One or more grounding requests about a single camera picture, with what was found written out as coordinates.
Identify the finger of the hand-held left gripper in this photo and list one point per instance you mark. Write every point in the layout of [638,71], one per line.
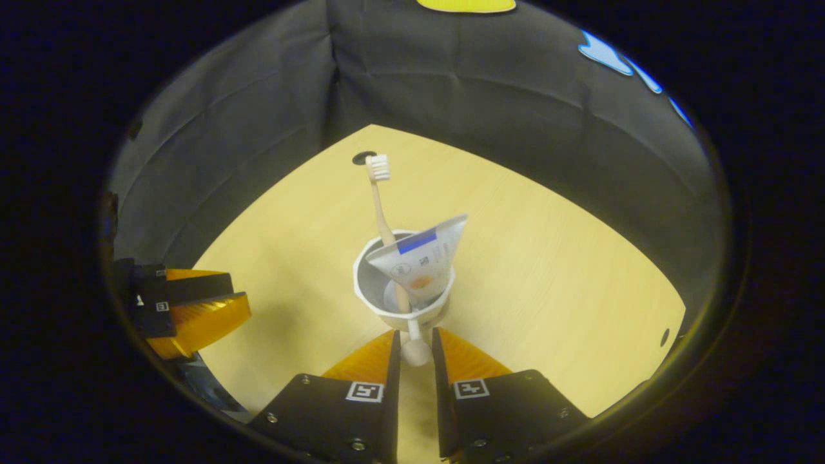
[155,319]
[193,288]

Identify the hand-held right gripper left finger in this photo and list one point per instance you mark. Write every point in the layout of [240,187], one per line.
[392,412]

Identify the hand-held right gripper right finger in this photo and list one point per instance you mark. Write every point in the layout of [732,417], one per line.
[439,412]

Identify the white toothpaste tube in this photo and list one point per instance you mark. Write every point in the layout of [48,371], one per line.
[425,264]

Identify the beige toothbrush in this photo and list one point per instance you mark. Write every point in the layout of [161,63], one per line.
[379,200]

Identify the light wooden desktop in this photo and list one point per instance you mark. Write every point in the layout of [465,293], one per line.
[548,270]

